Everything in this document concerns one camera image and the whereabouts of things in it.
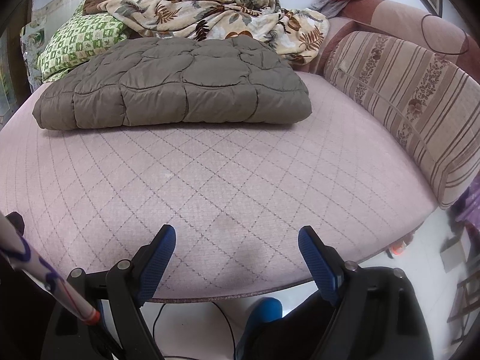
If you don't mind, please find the grey quilted hooded jacket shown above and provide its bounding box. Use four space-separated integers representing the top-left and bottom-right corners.
32 35 312 131

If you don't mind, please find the orange small floor object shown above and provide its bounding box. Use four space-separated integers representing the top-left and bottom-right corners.
388 238 409 258

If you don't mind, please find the blue slipper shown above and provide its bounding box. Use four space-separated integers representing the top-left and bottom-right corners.
234 297 283 359

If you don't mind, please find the white pole with red tip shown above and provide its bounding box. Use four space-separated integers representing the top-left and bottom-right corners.
1 214 100 325

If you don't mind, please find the pink quilted mattress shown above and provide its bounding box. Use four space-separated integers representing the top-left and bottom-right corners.
1 73 438 301

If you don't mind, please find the striped floral back cushion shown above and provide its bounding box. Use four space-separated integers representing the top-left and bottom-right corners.
324 31 479 208

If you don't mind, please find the stained glass wooden door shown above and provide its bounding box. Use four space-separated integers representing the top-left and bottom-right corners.
1 0 32 128

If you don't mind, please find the green checked pillow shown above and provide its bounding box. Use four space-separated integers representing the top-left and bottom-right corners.
37 1 131 82

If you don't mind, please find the floral pillow by window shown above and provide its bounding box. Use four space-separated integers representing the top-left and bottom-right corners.
19 18 47 93

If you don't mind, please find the pink brown headboard cushion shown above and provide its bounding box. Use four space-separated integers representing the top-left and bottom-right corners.
293 0 479 80

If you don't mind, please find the leaf print blanket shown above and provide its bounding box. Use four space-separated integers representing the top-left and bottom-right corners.
83 0 329 65

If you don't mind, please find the grey cloth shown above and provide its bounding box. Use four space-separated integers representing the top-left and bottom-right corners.
311 0 350 19

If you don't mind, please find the black floor cable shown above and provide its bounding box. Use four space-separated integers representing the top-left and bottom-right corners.
151 301 238 360

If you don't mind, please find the thin black cable loop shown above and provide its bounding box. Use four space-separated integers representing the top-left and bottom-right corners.
420 14 470 56

